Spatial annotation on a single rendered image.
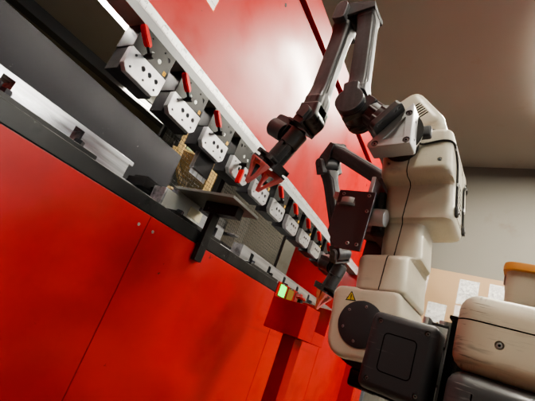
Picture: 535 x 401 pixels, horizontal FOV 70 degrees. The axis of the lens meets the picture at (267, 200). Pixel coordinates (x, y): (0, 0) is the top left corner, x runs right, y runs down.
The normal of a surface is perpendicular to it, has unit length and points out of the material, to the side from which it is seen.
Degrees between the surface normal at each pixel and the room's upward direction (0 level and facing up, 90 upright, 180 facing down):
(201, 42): 90
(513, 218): 90
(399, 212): 90
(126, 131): 90
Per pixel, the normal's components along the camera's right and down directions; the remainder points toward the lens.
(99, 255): 0.84, 0.14
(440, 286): -0.51, -0.45
